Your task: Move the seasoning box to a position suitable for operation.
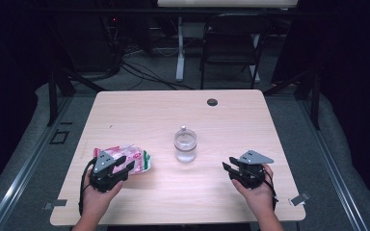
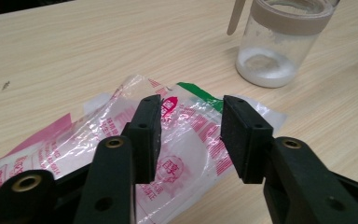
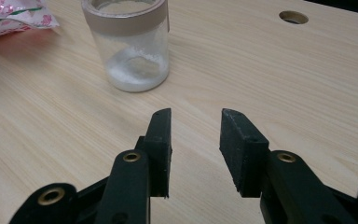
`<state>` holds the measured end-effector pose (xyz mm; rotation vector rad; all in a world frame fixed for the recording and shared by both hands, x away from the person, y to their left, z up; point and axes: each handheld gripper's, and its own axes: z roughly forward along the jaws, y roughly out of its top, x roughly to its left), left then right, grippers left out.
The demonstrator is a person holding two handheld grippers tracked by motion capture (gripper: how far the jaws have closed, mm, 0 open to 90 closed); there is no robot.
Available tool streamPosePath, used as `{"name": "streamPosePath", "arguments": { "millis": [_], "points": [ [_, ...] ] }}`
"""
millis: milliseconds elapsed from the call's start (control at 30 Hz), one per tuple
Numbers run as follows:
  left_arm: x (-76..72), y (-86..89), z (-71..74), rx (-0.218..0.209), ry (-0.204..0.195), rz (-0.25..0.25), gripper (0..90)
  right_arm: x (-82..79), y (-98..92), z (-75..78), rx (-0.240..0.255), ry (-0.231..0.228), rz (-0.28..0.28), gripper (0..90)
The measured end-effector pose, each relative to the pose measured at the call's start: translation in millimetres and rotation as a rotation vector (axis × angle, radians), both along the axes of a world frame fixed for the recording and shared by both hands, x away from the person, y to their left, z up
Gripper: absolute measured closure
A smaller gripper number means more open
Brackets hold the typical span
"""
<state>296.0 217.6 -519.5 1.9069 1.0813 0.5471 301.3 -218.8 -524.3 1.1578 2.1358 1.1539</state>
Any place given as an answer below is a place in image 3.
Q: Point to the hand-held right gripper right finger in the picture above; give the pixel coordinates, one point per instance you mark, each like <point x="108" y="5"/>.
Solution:
<point x="242" y="161"/>

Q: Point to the clear jar with beige collar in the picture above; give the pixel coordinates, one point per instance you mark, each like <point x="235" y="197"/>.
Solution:
<point x="136" y="71"/>

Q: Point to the pink and white plastic bag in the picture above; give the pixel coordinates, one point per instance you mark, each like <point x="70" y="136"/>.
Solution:
<point x="9" y="15"/>

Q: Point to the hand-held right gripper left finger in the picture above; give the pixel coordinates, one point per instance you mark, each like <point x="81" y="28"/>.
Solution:
<point x="160" y="155"/>

